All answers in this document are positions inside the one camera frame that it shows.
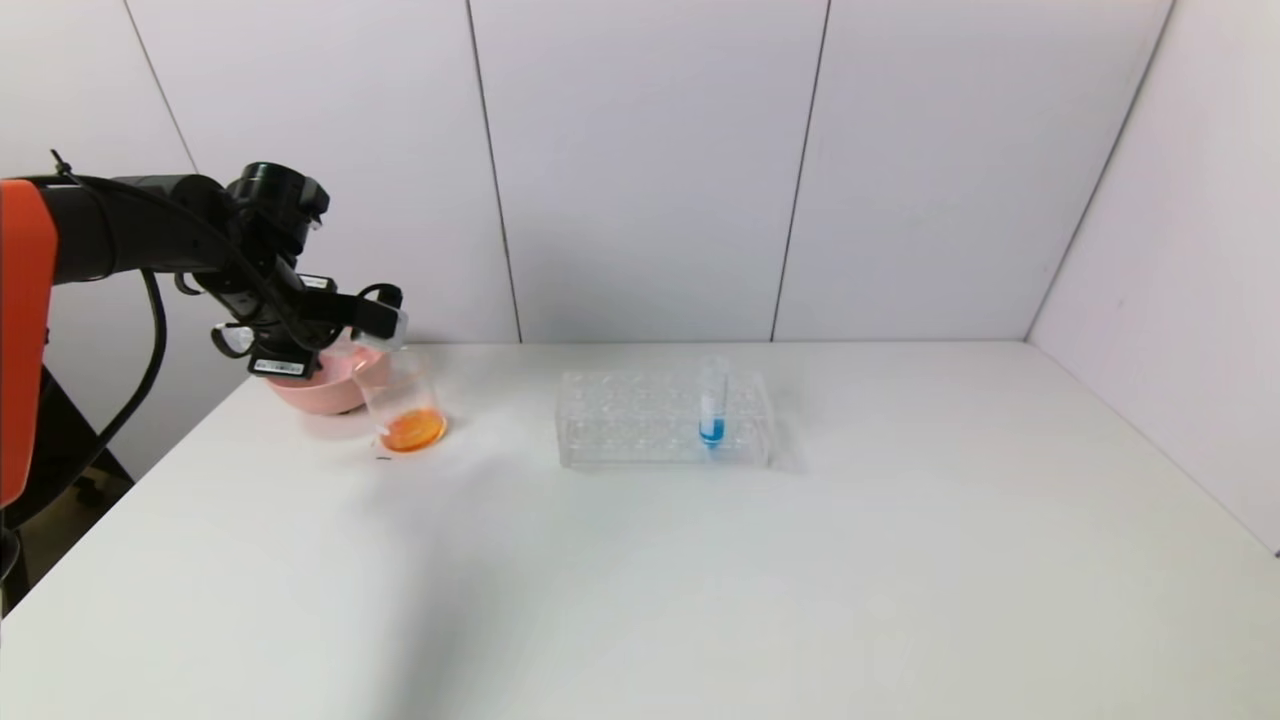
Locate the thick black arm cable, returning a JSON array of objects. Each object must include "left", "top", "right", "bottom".
[{"left": 0, "top": 268, "right": 167, "bottom": 531}]

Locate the dark equipment beside table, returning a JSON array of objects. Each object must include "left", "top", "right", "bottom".
[{"left": 0, "top": 365, "right": 136, "bottom": 613}]

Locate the test tube with blue pigment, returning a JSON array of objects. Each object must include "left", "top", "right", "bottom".
[{"left": 698, "top": 357, "right": 729, "bottom": 451}]

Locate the clear plastic beaker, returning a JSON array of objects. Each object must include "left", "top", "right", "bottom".
[{"left": 357, "top": 345, "right": 448, "bottom": 454}]

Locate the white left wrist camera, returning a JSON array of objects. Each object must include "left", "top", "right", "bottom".
[{"left": 368, "top": 305, "right": 410, "bottom": 351}]

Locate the pink bowl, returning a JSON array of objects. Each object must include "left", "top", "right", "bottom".
[{"left": 262, "top": 335, "right": 393, "bottom": 416}]

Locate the clear acrylic test tube rack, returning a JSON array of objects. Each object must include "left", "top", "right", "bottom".
[{"left": 557, "top": 370, "right": 776, "bottom": 471}]

